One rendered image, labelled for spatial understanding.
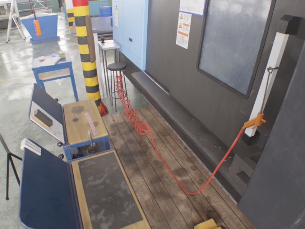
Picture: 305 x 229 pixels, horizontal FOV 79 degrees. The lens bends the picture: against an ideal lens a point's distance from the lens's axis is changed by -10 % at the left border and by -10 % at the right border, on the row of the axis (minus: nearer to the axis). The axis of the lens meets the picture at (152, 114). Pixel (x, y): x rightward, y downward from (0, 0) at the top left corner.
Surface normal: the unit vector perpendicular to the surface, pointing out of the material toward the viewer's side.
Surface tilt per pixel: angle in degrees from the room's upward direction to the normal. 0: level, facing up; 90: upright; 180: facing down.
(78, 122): 0
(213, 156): 31
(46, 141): 0
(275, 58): 86
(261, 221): 88
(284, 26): 86
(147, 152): 0
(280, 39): 86
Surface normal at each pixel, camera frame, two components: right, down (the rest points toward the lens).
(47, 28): 0.56, 0.50
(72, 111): 0.00, -0.84
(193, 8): -0.91, 0.17
